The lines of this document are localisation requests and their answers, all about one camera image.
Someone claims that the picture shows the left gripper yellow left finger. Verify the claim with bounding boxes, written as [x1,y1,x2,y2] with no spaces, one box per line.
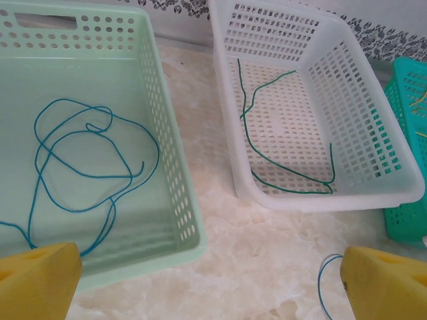
[0,242,83,320]

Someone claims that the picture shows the thin blue cable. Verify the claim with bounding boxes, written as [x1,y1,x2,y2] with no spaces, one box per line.
[316,253,344,320]
[0,98,161,257]

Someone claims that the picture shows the light green plastic basket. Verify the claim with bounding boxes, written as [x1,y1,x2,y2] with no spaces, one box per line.
[0,0,208,294]

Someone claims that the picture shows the teal plastic basket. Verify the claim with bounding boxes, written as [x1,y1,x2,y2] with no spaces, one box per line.
[382,56,427,249]

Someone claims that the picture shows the white plastic basket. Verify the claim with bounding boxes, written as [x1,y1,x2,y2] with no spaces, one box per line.
[207,0,426,214]

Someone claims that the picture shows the thin green cable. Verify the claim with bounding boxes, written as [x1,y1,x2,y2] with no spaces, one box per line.
[239,69,297,119]
[237,58,336,195]

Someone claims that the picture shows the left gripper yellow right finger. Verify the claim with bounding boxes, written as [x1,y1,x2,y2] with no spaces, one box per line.
[340,245,427,320]

